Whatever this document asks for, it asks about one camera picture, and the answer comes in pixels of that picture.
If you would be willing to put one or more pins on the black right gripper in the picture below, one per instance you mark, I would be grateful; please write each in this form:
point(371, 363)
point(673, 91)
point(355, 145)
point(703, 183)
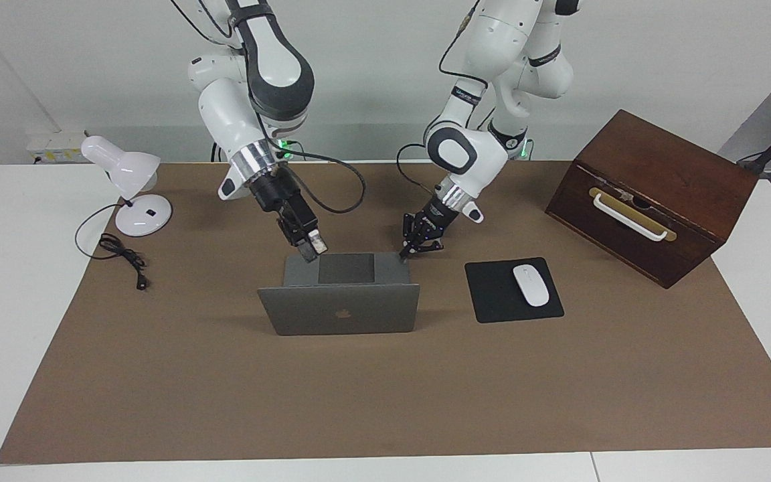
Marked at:
point(278, 191)

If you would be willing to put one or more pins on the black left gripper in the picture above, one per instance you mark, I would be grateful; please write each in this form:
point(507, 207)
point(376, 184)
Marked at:
point(436, 215)

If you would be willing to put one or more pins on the silver Apple laptop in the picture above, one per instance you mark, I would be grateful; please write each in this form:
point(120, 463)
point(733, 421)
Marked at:
point(338, 311)

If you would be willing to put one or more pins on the black mouse pad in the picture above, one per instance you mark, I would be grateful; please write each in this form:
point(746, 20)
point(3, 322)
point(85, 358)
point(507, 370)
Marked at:
point(492, 294)

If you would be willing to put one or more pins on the white computer mouse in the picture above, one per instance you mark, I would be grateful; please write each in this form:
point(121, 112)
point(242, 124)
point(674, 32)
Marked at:
point(531, 286)

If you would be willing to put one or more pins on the brown table mat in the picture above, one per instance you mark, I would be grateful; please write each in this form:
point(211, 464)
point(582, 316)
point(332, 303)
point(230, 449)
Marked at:
point(385, 395)

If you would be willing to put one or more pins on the white desk lamp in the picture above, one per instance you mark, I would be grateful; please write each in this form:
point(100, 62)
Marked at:
point(124, 167)

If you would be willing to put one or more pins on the dark brown wooden box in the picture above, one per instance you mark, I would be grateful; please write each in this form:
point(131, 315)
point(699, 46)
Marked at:
point(666, 167)

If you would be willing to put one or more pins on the white wall power strip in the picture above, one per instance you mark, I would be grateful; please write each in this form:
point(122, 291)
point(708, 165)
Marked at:
point(57, 146)

